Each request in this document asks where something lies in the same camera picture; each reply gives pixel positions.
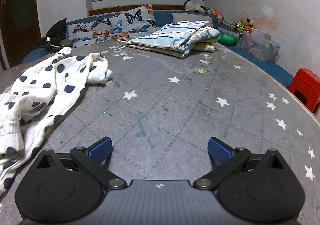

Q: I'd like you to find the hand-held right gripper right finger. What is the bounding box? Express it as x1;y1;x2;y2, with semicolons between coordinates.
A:
194;136;285;190

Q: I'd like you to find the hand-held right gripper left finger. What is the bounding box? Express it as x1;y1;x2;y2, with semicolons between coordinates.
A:
35;136;128;190

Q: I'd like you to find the white polka dot garment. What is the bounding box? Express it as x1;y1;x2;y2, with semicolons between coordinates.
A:
0;47;113;195

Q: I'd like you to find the grey star-print table cover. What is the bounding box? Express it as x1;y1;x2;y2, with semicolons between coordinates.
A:
0;39;320;225

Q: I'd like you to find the yellow cloth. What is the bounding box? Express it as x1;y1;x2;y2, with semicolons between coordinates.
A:
191;37;218;52

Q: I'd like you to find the red plastic stool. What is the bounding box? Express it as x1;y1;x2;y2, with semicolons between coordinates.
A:
288;68;320;115

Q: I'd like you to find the clear plastic storage box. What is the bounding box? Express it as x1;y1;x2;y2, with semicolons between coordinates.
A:
239;28;281;63

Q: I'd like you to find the striped folded blanket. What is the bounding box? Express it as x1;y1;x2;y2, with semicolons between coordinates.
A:
126;20;221;58

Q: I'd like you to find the butterfly print pillow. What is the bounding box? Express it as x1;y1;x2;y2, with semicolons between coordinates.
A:
65;4;157;46

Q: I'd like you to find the brown yellow plush toy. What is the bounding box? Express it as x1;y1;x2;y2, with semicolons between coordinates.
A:
231;17;255;33

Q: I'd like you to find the black bag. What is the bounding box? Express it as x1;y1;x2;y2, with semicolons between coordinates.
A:
34;17;73;53

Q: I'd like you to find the orange pink plush toy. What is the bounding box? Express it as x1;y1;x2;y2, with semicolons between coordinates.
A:
212;9;225;24

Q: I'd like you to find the grey pillow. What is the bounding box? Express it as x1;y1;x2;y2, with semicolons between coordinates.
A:
172;12;213;25

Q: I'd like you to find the blue sofa bench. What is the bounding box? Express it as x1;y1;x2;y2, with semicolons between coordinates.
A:
21;10;294;88

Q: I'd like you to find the black and white plush toy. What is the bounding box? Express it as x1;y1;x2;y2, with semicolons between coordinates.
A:
184;0;213;14

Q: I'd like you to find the dark wooden door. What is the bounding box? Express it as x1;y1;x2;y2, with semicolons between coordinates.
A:
0;0;42;69

